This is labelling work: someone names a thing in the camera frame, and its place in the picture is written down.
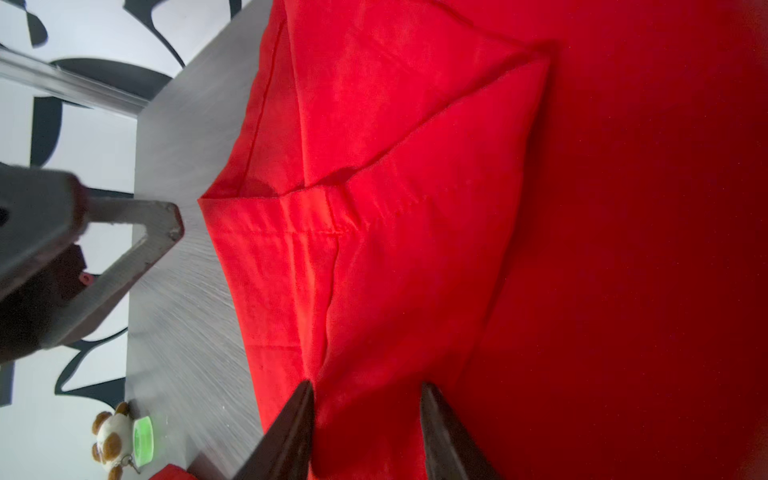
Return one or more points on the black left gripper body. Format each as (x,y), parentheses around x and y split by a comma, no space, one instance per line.
(42,214)

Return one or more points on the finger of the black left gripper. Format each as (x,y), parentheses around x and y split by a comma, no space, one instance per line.
(85,312)

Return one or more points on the aluminium frame crossbar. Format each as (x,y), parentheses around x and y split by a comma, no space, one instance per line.
(58,82)

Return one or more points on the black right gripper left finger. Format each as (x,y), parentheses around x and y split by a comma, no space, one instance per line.
(285,450)

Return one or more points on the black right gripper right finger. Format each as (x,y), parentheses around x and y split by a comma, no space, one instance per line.
(450,451)

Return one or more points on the brown white paw toy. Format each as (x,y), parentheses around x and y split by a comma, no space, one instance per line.
(114,440)

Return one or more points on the red shorts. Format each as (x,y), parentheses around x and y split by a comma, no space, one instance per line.
(553,211)

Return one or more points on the green tape roll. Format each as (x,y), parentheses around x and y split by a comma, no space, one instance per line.
(143,442)

